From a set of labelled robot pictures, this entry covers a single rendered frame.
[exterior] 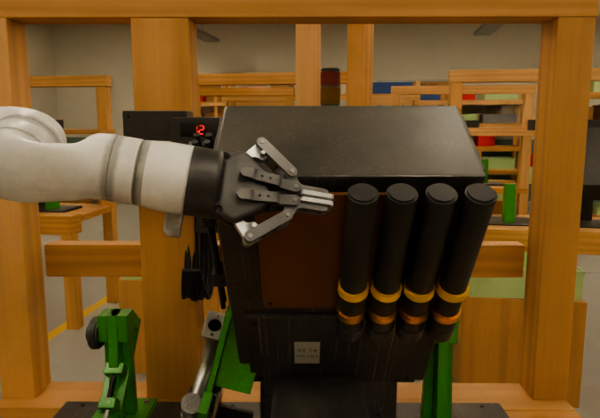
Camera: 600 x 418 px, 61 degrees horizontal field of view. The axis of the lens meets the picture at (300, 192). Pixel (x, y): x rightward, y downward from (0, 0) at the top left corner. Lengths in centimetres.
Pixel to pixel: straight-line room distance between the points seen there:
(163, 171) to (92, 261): 100
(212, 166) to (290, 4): 81
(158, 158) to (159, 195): 4
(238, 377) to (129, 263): 58
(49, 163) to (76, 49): 1243
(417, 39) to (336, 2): 980
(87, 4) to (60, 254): 66
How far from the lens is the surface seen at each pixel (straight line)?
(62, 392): 162
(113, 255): 149
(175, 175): 53
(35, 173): 55
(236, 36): 1150
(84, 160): 54
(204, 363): 117
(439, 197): 64
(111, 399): 129
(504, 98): 1055
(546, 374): 155
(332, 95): 128
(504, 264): 151
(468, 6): 135
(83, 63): 1285
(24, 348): 157
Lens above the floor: 160
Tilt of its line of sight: 8 degrees down
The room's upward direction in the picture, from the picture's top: straight up
